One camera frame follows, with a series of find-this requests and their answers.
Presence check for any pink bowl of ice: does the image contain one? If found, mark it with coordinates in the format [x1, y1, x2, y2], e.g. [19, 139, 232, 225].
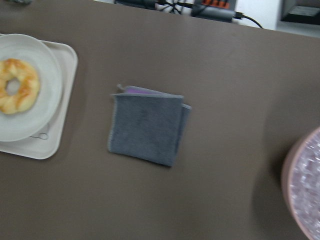
[281, 128, 320, 240]

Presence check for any grey folded cloth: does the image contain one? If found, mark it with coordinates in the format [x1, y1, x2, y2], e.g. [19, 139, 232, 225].
[108, 85, 192, 167]

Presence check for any white serving tray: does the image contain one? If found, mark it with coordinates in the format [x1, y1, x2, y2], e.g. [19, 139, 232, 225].
[0, 40, 78, 160]

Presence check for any white plate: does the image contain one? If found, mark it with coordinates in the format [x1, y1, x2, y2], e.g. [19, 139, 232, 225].
[0, 34, 63, 142]

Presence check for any twisted donut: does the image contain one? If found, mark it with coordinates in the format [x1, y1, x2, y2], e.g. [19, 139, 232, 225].
[0, 58, 41, 115]

